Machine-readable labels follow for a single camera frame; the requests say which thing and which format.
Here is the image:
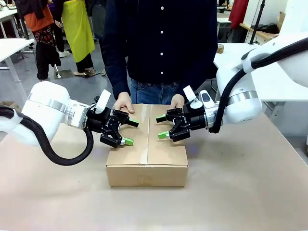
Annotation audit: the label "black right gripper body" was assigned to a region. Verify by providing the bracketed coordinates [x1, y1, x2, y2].
[182, 102, 207, 132]

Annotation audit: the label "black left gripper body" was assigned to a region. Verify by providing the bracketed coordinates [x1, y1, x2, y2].
[84, 105, 120, 136]

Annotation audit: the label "brown cardboard box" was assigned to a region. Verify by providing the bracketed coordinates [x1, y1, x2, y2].
[105, 103, 189, 189]

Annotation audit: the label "person's left forearm dark sleeve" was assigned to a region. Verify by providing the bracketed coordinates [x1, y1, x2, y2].
[192, 45, 219, 91]

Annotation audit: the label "person's right forearm dark sleeve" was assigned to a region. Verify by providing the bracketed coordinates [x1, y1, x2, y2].
[101, 40, 131, 101]

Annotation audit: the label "small cardboard box on floor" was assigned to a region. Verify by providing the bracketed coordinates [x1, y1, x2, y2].
[0, 101, 22, 113]

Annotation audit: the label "person's left hand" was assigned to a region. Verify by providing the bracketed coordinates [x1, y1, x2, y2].
[168, 93, 186, 111]

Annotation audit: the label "person's right hand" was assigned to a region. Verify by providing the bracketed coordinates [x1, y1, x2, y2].
[113, 92, 135, 114]

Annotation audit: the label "blue jeans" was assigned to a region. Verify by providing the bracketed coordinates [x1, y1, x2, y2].
[127, 77, 191, 105]

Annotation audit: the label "black floor mat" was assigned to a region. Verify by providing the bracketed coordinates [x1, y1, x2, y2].
[53, 69, 74, 79]

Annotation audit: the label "dark navy buttoned shirt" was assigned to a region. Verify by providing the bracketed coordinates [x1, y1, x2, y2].
[101, 0, 219, 101]

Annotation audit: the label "person in yellow apron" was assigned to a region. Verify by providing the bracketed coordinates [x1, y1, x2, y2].
[54, 0, 102, 77]

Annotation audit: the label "person in orange top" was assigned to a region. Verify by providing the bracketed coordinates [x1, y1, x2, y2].
[16, 0, 63, 80]

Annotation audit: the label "wooden top workbench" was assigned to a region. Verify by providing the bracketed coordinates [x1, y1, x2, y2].
[239, 23, 277, 46]

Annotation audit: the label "red hanging garment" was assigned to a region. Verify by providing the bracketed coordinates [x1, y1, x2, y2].
[228, 0, 250, 30]

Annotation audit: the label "black tripod stand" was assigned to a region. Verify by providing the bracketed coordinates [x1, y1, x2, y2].
[248, 0, 267, 45]

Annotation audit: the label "black bag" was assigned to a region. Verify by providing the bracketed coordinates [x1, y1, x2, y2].
[251, 23, 280, 35]

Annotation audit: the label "white table with grey legs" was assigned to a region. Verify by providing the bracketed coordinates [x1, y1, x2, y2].
[0, 38, 36, 102]

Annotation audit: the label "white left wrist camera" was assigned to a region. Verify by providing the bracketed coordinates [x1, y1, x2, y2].
[95, 89, 112, 114]

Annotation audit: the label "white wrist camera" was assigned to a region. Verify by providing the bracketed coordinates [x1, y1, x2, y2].
[182, 85, 199, 103]
[95, 89, 112, 114]

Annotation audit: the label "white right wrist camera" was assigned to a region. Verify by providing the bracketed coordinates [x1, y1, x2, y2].
[182, 85, 199, 103]

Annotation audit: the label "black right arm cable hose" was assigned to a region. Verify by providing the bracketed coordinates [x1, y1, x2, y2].
[208, 37, 308, 134]

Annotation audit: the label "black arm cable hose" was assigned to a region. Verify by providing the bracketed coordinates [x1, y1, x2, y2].
[208, 37, 308, 134]
[0, 105, 94, 167]

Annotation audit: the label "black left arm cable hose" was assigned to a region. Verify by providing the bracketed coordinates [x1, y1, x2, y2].
[0, 105, 94, 167]

